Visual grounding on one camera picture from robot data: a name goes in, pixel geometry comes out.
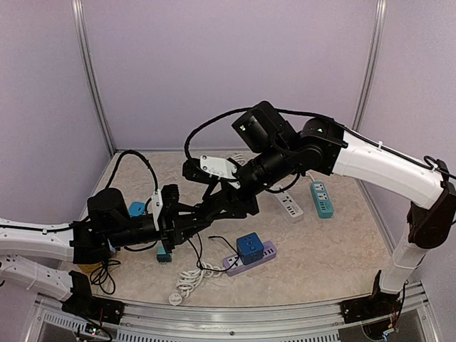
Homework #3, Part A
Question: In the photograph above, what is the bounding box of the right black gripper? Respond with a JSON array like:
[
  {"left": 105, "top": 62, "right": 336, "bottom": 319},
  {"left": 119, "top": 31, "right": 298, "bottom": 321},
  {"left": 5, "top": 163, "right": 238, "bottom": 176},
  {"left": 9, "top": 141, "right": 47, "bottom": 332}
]
[{"left": 202, "top": 140, "right": 294, "bottom": 219}]

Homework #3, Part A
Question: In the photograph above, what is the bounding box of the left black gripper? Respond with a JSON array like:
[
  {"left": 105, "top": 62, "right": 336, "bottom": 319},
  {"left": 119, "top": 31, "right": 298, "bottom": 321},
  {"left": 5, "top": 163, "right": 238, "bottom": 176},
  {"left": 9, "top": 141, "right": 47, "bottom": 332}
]
[{"left": 107, "top": 203, "right": 210, "bottom": 255}]

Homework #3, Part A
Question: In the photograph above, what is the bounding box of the black charger with cable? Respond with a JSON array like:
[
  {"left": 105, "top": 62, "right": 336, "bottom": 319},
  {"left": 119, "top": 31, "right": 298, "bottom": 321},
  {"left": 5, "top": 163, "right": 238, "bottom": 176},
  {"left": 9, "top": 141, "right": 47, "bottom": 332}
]
[{"left": 188, "top": 232, "right": 239, "bottom": 274}]

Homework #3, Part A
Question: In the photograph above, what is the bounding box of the teal charger with cable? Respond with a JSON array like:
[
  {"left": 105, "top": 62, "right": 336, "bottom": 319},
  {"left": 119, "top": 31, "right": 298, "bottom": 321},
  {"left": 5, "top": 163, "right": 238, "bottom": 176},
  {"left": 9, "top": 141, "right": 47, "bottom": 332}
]
[{"left": 156, "top": 242, "right": 172, "bottom": 264}]

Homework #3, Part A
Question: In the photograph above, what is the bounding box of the light blue charger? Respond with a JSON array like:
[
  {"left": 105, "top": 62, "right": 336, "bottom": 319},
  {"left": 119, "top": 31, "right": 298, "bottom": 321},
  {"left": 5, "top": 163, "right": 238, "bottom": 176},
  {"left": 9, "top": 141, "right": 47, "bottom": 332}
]
[{"left": 128, "top": 202, "right": 145, "bottom": 217}]

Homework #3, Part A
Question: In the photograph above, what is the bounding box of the blue cube socket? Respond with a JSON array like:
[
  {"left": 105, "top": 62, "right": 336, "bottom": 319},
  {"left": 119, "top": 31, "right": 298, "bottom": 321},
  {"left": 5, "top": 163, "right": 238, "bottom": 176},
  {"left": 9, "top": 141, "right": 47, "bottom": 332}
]
[{"left": 236, "top": 232, "right": 264, "bottom": 265}]

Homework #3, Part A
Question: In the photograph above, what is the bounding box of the purple power strip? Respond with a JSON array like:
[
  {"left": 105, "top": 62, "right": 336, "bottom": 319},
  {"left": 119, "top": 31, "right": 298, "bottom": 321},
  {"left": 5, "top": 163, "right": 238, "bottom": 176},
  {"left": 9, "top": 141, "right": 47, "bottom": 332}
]
[{"left": 167, "top": 240, "right": 279, "bottom": 306}]

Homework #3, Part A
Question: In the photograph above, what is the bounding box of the white power strip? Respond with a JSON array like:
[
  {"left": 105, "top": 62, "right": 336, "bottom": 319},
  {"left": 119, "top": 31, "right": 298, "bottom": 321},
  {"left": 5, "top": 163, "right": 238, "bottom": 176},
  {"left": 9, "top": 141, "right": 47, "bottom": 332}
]
[{"left": 227, "top": 152, "right": 305, "bottom": 224}]

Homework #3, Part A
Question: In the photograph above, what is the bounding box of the yellow cube socket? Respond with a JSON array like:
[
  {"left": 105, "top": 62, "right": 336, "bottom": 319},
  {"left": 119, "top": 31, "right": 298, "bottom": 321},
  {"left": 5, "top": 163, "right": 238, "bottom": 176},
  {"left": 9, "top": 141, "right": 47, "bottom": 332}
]
[{"left": 77, "top": 263, "right": 101, "bottom": 274}]

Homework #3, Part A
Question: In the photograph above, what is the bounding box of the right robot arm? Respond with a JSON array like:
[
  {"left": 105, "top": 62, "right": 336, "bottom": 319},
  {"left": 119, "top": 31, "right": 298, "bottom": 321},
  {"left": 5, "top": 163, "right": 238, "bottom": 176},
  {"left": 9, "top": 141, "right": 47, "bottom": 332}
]
[{"left": 197, "top": 101, "right": 455, "bottom": 316}]

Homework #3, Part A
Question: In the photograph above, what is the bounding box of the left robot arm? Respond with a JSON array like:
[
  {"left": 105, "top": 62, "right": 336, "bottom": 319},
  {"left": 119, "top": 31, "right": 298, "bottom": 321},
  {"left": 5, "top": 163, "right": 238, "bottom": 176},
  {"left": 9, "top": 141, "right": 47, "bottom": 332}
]
[{"left": 1, "top": 185, "right": 216, "bottom": 317}]

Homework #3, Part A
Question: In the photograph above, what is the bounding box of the teal power strip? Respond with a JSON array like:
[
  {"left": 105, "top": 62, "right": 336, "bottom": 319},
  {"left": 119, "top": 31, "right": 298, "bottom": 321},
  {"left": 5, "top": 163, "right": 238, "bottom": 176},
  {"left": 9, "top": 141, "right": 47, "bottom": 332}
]
[{"left": 306, "top": 172, "right": 334, "bottom": 219}]

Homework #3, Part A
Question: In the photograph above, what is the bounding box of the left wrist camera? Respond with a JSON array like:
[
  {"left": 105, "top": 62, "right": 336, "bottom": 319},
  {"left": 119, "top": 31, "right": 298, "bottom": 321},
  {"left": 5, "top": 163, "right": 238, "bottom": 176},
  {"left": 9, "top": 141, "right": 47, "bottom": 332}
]
[{"left": 150, "top": 184, "right": 180, "bottom": 232}]

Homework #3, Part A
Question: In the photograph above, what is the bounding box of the black coiled cable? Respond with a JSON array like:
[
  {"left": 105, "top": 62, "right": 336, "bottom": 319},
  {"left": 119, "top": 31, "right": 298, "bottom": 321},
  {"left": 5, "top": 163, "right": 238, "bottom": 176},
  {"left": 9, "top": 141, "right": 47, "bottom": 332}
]
[{"left": 89, "top": 258, "right": 122, "bottom": 296}]

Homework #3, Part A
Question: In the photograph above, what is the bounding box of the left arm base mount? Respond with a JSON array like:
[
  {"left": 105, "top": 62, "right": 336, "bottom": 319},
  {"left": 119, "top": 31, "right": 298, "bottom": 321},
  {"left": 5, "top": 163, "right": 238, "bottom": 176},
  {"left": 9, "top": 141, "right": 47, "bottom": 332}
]
[{"left": 62, "top": 297, "right": 125, "bottom": 325}]

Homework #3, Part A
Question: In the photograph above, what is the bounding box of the front aluminium rail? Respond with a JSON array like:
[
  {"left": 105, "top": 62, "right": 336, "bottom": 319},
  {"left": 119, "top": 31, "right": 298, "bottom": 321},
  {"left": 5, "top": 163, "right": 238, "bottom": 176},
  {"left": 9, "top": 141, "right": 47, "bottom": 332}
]
[{"left": 23, "top": 282, "right": 443, "bottom": 341}]

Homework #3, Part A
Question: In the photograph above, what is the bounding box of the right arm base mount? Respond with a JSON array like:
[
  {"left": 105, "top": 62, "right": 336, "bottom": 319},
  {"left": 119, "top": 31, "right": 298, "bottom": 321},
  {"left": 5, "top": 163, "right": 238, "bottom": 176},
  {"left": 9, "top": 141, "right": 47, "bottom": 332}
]
[{"left": 340, "top": 294, "right": 401, "bottom": 324}]

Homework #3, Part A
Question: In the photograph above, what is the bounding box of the left aluminium frame post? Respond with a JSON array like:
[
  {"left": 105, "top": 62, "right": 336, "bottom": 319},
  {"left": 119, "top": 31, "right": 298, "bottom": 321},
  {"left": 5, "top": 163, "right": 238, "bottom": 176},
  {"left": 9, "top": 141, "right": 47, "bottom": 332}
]
[{"left": 71, "top": 0, "right": 116, "bottom": 157}]

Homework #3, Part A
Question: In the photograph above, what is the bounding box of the aluminium frame post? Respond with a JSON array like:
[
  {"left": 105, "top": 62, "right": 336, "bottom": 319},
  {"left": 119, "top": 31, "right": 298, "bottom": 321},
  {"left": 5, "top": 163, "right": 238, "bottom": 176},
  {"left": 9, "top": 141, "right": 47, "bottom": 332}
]
[
  {"left": 344, "top": 0, "right": 388, "bottom": 155},
  {"left": 71, "top": 0, "right": 116, "bottom": 157}
]

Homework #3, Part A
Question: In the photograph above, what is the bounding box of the right aluminium frame post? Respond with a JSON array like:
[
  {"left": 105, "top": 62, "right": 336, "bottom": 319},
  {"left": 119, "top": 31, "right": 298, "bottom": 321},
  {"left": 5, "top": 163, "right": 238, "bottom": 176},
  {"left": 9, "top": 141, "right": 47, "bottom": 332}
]
[{"left": 344, "top": 0, "right": 388, "bottom": 155}]

